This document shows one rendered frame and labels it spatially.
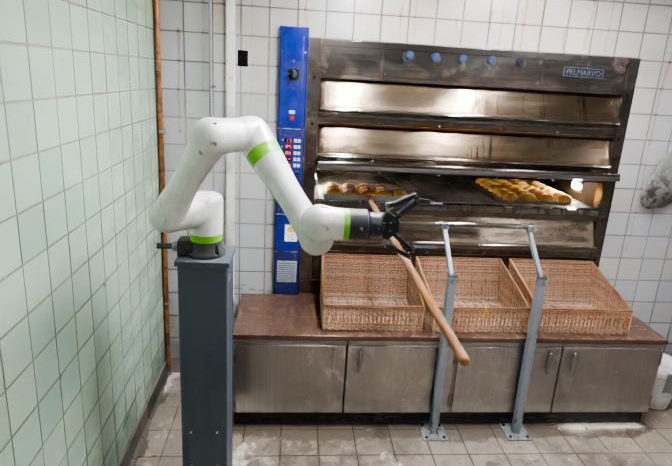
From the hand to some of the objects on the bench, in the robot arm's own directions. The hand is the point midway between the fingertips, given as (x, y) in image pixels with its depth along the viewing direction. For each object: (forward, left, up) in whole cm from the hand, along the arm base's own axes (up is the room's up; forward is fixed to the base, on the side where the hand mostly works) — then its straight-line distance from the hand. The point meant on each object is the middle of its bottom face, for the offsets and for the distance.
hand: (435, 226), depth 152 cm
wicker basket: (+2, +128, -91) cm, 157 cm away
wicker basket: (+61, +129, -91) cm, 169 cm away
